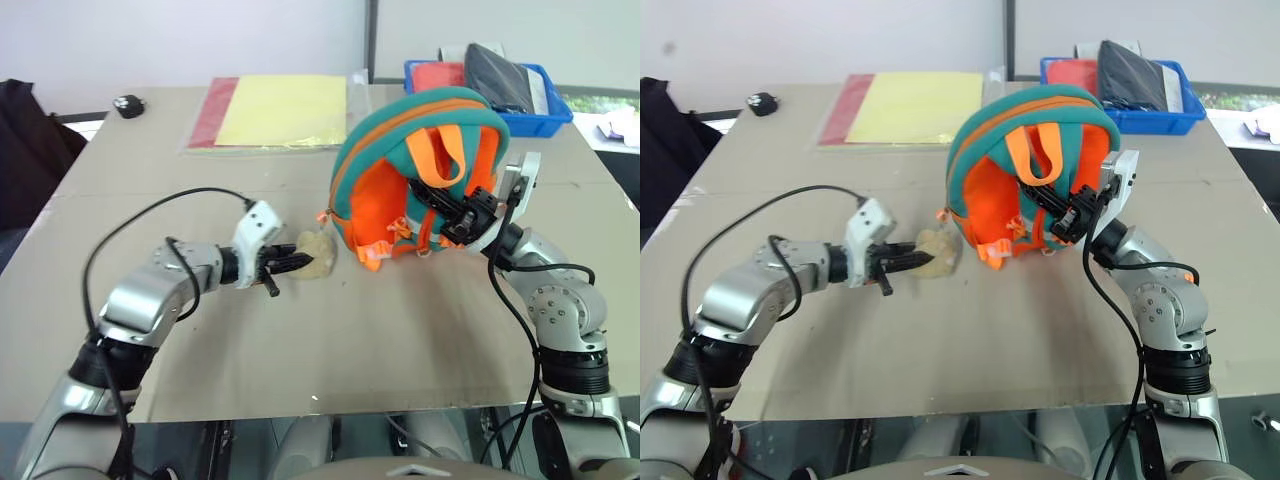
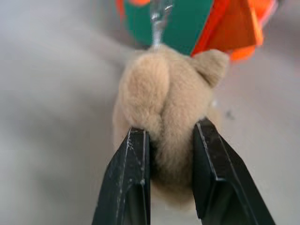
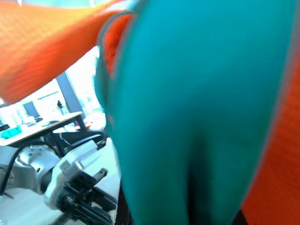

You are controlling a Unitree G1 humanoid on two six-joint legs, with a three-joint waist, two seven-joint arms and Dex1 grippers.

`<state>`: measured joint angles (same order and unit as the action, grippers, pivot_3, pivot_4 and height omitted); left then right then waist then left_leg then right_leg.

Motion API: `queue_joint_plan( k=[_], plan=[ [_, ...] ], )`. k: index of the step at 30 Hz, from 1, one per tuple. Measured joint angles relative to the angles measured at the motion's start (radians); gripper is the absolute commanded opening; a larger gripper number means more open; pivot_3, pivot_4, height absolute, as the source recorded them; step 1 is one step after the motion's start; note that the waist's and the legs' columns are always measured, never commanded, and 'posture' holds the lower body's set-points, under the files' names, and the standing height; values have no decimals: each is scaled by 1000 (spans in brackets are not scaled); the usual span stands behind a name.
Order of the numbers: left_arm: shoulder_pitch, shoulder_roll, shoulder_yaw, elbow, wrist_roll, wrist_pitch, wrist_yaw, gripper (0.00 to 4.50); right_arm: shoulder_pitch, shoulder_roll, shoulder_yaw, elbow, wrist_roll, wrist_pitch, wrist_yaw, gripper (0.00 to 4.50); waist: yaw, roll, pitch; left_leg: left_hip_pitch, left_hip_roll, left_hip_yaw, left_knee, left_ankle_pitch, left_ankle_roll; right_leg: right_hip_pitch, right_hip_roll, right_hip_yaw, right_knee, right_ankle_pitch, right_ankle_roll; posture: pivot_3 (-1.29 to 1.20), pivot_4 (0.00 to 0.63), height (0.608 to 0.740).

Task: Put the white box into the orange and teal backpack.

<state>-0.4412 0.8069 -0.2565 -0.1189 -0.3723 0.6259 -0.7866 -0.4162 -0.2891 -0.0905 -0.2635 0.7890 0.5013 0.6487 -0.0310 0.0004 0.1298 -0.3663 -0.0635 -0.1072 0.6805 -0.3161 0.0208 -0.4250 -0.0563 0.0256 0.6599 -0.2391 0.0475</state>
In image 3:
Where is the black office chair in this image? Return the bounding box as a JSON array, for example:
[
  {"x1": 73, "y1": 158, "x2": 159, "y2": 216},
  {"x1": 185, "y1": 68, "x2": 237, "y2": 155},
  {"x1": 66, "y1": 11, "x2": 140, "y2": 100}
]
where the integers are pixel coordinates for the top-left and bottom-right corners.
[{"x1": 52, "y1": 130, "x2": 106, "y2": 147}]

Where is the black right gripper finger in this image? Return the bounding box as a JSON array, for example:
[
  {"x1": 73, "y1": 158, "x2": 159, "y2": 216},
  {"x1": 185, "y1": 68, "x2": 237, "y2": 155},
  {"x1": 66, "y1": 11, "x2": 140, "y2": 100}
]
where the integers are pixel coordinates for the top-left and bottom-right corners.
[{"x1": 116, "y1": 181, "x2": 134, "y2": 225}]

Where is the wooden top table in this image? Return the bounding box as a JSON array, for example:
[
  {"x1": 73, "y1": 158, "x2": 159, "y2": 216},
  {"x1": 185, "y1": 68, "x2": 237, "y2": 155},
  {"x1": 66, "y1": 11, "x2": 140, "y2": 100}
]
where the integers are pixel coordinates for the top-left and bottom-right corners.
[{"x1": 0, "y1": 111, "x2": 88, "y2": 146}]

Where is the dark computer monitor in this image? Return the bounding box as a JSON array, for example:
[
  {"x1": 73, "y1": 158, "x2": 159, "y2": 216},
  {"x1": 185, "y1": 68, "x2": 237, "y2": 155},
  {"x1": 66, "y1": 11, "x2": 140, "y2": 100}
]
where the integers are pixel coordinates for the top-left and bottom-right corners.
[{"x1": 22, "y1": 101, "x2": 40, "y2": 119}]

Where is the orange and teal backpack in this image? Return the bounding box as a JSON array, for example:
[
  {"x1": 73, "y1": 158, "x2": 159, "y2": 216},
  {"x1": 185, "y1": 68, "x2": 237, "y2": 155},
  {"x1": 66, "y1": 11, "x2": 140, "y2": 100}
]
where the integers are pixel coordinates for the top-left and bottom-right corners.
[{"x1": 0, "y1": 0, "x2": 300, "y2": 225}]

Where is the teal plastic bin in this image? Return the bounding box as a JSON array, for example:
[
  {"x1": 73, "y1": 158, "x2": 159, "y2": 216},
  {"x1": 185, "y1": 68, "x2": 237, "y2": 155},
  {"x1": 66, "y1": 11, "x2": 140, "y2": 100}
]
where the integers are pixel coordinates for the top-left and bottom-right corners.
[{"x1": 0, "y1": 127, "x2": 24, "y2": 139}]

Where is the dark grey pillar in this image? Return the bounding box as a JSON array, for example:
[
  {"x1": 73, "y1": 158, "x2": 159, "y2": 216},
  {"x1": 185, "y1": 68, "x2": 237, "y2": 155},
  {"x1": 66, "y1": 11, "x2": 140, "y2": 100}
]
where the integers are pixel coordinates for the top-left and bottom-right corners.
[{"x1": 55, "y1": 71, "x2": 83, "y2": 114}]

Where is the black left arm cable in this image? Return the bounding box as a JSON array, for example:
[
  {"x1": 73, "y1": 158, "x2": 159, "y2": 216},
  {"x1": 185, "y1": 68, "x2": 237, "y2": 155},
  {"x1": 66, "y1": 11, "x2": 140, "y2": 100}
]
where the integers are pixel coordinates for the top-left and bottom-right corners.
[{"x1": 0, "y1": 140, "x2": 49, "y2": 196}]

